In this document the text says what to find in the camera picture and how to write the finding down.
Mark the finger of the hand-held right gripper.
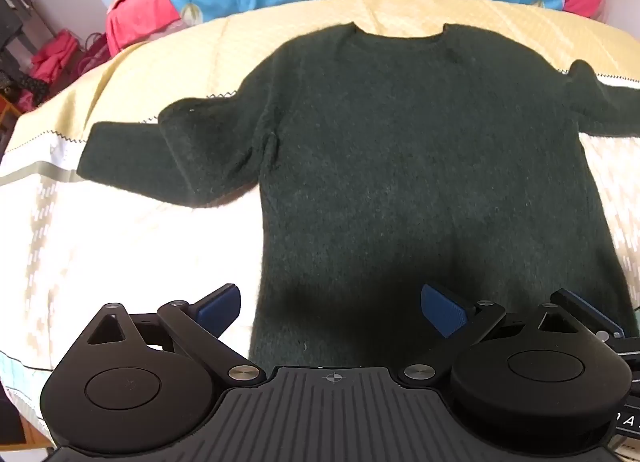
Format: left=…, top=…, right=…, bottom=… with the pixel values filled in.
left=551, top=288, right=626, bottom=338

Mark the red bed sheet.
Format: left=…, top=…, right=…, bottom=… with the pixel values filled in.
left=105, top=0, right=607, bottom=56

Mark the pink bag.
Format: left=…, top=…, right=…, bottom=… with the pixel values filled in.
left=75, top=32, right=109, bottom=74

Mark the red bag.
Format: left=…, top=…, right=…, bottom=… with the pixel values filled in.
left=30, top=29, right=81, bottom=84

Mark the dark furniture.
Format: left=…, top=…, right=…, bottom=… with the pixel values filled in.
left=0, top=0, right=32, bottom=54

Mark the dark green knit sweater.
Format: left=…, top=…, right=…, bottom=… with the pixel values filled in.
left=76, top=21, right=640, bottom=373

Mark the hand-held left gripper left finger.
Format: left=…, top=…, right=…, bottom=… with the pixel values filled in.
left=79, top=283, right=266, bottom=388

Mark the yellow and white quilted bedspread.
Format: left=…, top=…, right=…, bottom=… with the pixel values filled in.
left=0, top=0, right=640, bottom=408

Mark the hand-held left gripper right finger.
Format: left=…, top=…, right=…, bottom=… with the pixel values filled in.
left=402, top=284, right=596, bottom=388

